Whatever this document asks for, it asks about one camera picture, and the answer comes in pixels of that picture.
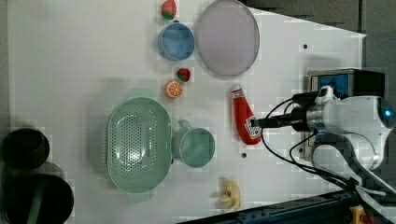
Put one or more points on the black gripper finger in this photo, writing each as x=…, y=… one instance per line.
x=264, y=123

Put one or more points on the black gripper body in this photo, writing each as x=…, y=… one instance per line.
x=297, y=117

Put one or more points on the red plush ketchup bottle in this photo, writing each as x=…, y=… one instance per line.
x=243, y=116

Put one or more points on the green plastic strainer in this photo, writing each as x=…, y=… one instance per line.
x=138, y=145

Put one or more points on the silver black toaster oven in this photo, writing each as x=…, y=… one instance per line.
x=358, y=81

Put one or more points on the toy banana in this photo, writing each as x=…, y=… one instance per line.
x=230, y=198

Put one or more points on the green plastic cup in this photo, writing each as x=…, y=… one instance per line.
x=195, y=147

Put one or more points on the purple round plate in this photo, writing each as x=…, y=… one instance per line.
x=228, y=37

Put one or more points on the small toy strawberry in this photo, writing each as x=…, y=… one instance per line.
x=184, y=74

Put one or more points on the toy orange half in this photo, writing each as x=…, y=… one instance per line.
x=172, y=89

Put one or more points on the yellow red emergency button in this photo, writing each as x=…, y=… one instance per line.
x=359, y=216

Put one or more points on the blue plastic cup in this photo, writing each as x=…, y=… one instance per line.
x=176, y=42

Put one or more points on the toy watermelon slice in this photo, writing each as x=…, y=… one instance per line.
x=169, y=9

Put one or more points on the large black round bin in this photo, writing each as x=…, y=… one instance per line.
x=39, y=199

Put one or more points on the small black cylinder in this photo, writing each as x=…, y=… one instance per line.
x=25, y=148

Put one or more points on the blue metal table rail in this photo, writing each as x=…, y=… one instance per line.
x=328, y=208

